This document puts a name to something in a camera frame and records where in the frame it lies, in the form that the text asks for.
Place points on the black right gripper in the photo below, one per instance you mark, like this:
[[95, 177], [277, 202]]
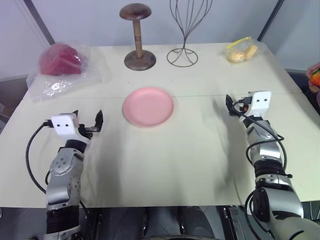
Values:
[[243, 106]]

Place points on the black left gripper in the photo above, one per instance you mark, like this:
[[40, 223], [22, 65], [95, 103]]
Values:
[[86, 129]]

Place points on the orange fruit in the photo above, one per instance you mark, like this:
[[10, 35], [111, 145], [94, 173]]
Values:
[[316, 78]]

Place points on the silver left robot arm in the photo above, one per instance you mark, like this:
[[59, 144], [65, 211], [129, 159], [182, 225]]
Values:
[[61, 172]]

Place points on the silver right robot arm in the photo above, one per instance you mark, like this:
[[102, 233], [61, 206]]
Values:
[[271, 180]]

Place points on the yellow food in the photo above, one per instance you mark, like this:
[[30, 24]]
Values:
[[242, 53]]

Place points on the pink round plate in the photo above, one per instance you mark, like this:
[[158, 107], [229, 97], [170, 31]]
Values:
[[148, 107]]

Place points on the person's bare hand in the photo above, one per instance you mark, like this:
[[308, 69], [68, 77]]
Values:
[[312, 70]]

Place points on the empty clear plastic bag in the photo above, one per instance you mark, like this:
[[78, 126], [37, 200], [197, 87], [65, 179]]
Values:
[[53, 86]]

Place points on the red hat in plastic bag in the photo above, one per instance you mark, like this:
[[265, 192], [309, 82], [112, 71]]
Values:
[[61, 60]]

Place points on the cream tablecloth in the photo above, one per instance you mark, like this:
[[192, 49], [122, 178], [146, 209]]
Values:
[[160, 155]]

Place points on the brown wooden hat stand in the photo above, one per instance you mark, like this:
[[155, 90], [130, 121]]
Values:
[[139, 37]]

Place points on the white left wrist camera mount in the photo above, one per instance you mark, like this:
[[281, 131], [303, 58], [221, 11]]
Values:
[[65, 126]]

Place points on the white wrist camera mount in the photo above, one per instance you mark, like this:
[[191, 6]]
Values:
[[65, 126], [260, 103]]

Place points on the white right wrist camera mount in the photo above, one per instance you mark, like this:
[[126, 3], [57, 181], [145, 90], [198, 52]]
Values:
[[260, 103]]

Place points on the dark metal frame post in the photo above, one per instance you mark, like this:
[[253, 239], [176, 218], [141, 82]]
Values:
[[41, 21], [271, 18]]

